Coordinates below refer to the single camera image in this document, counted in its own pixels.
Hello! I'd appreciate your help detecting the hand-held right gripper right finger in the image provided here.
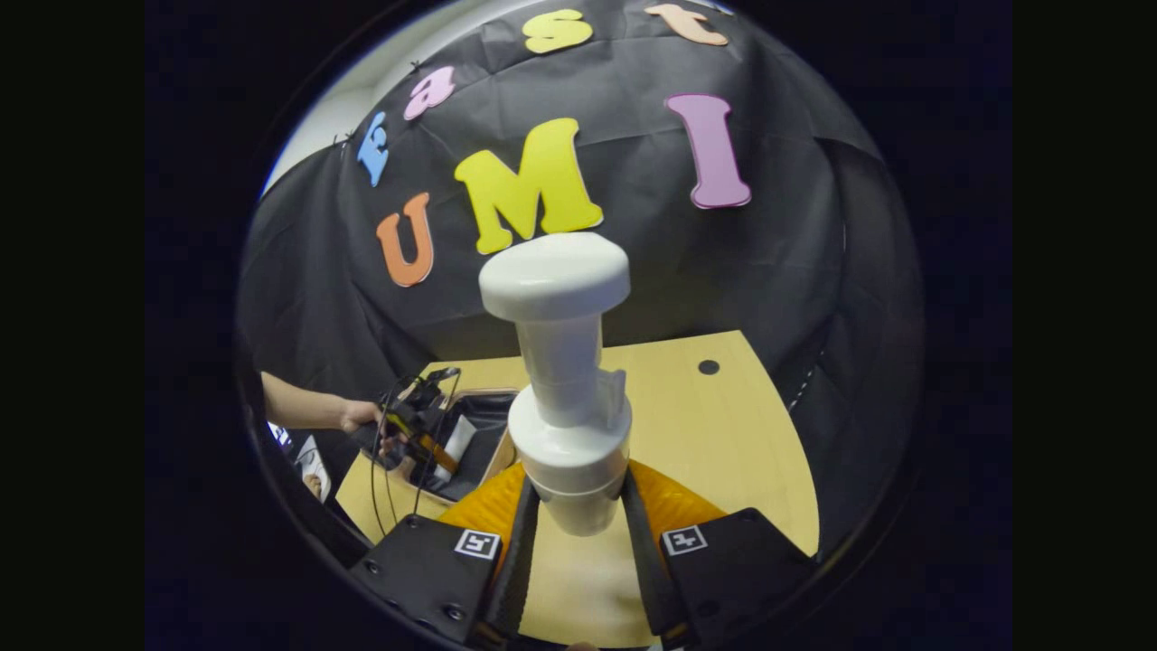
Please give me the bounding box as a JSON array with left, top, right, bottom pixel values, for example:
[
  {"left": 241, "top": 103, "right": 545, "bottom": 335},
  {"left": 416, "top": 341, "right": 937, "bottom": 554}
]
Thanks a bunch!
[{"left": 619, "top": 459, "right": 819, "bottom": 648}]

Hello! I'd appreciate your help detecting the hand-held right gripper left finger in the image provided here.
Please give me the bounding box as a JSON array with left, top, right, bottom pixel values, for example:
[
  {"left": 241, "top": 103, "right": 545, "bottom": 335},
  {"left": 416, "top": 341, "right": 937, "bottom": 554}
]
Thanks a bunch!
[{"left": 348, "top": 461, "right": 543, "bottom": 647}]

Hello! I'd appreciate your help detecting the white tube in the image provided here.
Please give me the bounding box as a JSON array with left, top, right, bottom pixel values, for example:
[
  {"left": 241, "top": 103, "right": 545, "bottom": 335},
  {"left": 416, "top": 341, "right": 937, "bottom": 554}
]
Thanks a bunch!
[{"left": 434, "top": 414, "right": 478, "bottom": 485}]

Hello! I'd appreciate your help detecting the beige suitcase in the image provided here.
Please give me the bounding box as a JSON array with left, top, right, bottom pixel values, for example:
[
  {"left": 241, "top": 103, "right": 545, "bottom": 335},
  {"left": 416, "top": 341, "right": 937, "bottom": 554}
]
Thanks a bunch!
[{"left": 396, "top": 387, "right": 522, "bottom": 507}]

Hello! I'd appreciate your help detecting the white pump bottle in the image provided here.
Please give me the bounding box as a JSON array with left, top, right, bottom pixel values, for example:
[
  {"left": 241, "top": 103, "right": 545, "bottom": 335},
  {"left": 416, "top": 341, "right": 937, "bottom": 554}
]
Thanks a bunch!
[{"left": 477, "top": 231, "right": 632, "bottom": 538}]

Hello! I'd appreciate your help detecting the black backdrop cloth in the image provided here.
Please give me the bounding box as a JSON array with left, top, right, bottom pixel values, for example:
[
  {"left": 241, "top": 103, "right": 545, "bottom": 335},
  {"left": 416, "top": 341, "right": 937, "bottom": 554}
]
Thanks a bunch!
[{"left": 237, "top": 0, "right": 927, "bottom": 561}]

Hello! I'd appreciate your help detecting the black cable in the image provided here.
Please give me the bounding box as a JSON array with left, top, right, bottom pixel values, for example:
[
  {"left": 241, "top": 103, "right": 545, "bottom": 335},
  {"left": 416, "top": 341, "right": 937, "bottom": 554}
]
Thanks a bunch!
[{"left": 368, "top": 375, "right": 464, "bottom": 539}]

